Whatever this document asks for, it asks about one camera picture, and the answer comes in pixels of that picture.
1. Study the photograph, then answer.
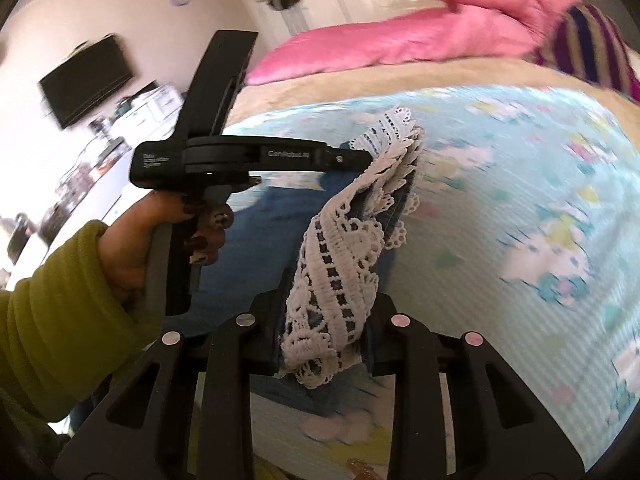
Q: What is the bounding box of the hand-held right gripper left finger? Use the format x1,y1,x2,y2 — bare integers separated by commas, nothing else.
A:
52,266,297,480

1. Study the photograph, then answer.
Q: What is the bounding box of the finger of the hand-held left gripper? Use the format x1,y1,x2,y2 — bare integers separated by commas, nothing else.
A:
320,141,376,181

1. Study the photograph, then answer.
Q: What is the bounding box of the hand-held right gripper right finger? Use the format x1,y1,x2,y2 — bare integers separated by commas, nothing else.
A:
361,291,587,480

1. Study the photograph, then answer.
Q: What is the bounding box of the person's left forearm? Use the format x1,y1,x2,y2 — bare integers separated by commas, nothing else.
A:
0,220,166,426

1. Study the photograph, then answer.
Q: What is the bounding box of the person's left hand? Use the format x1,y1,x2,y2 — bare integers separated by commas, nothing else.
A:
97,191,236,307

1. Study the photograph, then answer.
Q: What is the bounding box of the white drawer cabinet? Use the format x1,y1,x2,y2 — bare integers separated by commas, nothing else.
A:
107,82,183,133

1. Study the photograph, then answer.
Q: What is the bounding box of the beige bed sheet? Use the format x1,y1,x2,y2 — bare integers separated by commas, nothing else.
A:
225,57,633,131

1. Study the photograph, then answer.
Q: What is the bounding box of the bright pink velvet blanket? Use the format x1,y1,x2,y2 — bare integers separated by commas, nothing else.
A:
246,5,543,86

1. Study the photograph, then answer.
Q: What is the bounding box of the desk clutter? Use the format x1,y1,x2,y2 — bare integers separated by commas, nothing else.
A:
40,110,131,231

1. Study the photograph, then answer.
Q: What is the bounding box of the light blue cartoon printed blanket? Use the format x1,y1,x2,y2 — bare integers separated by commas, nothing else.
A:
220,85,640,480

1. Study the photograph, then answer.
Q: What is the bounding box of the purple striped pillow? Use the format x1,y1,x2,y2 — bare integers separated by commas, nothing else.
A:
532,2,640,103

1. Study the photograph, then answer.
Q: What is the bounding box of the black wall television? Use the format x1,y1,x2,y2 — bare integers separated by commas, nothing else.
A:
39,35,135,131

